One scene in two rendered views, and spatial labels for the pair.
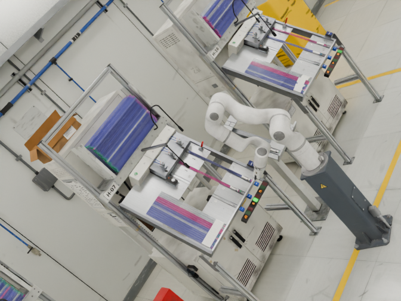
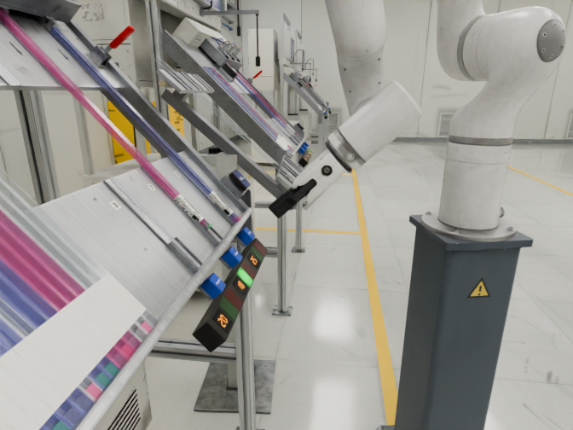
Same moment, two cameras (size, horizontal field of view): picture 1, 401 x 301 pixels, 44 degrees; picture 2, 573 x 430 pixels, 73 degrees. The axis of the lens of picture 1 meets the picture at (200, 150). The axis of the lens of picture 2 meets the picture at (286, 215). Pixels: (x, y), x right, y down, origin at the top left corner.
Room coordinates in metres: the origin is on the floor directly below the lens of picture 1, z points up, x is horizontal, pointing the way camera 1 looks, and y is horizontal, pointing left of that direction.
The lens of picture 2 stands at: (2.48, 0.44, 0.98)
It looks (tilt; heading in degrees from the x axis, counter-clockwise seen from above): 18 degrees down; 307
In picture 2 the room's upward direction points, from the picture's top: straight up
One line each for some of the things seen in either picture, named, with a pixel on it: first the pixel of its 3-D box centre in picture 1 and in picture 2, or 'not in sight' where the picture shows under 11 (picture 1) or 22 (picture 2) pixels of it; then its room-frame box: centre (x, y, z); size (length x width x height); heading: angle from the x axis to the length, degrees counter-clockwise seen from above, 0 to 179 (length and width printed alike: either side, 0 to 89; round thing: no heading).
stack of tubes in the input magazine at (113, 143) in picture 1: (121, 133); not in sight; (3.37, 0.31, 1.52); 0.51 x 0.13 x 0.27; 120
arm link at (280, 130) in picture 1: (285, 134); (501, 80); (2.62, -0.43, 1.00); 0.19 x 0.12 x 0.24; 147
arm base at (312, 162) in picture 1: (306, 154); (471, 185); (2.65, -0.45, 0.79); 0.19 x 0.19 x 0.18
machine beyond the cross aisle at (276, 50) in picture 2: not in sight; (278, 94); (5.92, -3.92, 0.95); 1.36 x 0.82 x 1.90; 30
